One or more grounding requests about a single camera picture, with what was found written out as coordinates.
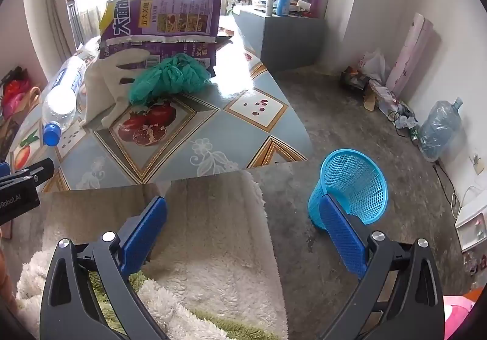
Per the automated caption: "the grey-brown sheet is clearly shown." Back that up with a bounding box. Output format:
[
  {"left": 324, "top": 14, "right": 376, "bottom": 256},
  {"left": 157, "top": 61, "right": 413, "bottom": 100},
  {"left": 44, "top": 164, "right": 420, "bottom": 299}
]
[{"left": 8, "top": 170, "right": 267, "bottom": 261}]

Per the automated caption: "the paper bag with handles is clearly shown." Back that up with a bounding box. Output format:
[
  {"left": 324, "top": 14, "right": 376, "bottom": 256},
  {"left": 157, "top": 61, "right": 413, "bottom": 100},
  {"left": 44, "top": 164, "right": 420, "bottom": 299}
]
[{"left": 23, "top": 87, "right": 42, "bottom": 112}]

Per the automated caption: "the white fluffy blanket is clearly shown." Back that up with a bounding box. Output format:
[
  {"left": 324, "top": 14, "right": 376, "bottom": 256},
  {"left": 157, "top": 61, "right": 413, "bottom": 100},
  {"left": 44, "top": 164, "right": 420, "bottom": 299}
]
[{"left": 17, "top": 249, "right": 214, "bottom": 340}]

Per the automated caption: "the green fluffy blanket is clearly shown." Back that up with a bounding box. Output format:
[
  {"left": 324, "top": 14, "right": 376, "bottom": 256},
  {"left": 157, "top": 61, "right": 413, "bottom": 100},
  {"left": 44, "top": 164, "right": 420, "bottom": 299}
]
[{"left": 91, "top": 272, "right": 275, "bottom": 340}]

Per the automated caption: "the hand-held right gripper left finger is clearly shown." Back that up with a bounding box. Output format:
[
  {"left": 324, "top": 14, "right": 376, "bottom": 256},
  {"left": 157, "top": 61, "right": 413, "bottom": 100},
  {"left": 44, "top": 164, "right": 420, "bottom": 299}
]
[{"left": 40, "top": 195, "right": 170, "bottom": 340}]

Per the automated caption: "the white glove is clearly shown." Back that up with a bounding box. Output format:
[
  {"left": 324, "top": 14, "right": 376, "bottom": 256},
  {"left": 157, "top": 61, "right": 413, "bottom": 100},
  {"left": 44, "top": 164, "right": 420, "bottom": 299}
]
[{"left": 80, "top": 49, "right": 151, "bottom": 129}]

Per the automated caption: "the red plastic bag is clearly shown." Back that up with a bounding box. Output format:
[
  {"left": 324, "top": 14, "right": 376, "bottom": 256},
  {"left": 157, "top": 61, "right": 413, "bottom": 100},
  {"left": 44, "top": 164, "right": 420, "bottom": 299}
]
[{"left": 2, "top": 75, "right": 33, "bottom": 116}]

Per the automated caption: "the clear water bottle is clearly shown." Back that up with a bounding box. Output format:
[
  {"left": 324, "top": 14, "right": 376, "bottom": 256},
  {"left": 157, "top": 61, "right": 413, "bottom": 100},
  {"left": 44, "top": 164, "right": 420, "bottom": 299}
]
[{"left": 41, "top": 54, "right": 90, "bottom": 146}]

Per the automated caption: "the pink floral roll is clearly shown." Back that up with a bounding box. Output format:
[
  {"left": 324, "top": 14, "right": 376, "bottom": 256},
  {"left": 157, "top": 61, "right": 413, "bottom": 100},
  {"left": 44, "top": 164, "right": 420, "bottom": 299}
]
[{"left": 386, "top": 13, "right": 434, "bottom": 97}]

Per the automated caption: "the brown cardboard piece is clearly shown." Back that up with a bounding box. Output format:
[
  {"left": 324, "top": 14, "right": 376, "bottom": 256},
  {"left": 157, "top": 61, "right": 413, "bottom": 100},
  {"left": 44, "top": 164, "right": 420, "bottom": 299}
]
[{"left": 363, "top": 85, "right": 381, "bottom": 112}]

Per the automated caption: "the purple snack bag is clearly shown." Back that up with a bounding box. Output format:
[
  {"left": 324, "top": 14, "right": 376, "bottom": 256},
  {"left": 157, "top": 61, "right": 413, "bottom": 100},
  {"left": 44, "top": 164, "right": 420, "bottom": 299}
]
[{"left": 97, "top": 0, "right": 234, "bottom": 78}]

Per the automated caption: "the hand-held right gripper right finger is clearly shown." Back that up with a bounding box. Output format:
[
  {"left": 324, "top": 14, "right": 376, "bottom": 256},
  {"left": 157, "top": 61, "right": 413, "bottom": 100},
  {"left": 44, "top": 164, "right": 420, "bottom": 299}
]
[{"left": 319, "top": 193, "right": 446, "bottom": 340}]

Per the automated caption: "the white drawer unit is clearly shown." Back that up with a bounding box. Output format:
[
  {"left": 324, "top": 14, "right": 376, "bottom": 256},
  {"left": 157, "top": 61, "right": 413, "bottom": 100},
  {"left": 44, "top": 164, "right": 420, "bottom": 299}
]
[{"left": 454, "top": 197, "right": 487, "bottom": 253}]

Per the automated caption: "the blue mesh wastebasket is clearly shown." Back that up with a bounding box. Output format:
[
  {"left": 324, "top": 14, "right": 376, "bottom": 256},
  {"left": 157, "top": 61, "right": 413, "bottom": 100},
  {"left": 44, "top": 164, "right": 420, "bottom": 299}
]
[{"left": 307, "top": 149, "right": 389, "bottom": 230}]

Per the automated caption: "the dark box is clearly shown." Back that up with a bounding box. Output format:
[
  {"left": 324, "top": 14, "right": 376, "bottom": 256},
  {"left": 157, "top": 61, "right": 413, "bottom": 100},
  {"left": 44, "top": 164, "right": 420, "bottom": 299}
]
[{"left": 340, "top": 66, "right": 368, "bottom": 89}]

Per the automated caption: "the grey cabinet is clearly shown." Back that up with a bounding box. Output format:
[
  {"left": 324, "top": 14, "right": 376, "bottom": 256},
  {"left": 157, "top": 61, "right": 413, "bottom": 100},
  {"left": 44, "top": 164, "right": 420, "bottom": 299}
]
[{"left": 232, "top": 5, "right": 328, "bottom": 72}]

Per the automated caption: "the white cable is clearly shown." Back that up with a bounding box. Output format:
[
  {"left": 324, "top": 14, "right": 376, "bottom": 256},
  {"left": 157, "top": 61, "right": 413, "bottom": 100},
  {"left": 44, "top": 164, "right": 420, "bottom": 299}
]
[{"left": 451, "top": 178, "right": 480, "bottom": 219}]

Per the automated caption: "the white plastic bag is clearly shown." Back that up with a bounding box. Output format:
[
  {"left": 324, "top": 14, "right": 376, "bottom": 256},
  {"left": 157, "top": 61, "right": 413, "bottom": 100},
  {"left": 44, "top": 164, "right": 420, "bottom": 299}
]
[{"left": 359, "top": 50, "right": 387, "bottom": 82}]

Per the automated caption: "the large water jug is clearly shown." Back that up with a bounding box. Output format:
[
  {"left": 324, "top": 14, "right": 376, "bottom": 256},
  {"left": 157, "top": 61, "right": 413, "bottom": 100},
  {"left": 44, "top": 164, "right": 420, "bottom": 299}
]
[{"left": 418, "top": 97, "right": 464, "bottom": 163}]

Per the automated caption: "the pink cloth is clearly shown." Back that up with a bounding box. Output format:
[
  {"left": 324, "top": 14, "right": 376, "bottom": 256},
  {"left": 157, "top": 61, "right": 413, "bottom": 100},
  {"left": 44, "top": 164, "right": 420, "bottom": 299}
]
[{"left": 443, "top": 294, "right": 476, "bottom": 340}]

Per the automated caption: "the beige plush blanket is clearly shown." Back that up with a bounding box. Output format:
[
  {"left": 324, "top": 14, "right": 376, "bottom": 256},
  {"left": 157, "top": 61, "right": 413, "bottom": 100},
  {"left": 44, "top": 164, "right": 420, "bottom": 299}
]
[{"left": 145, "top": 170, "right": 288, "bottom": 340}]

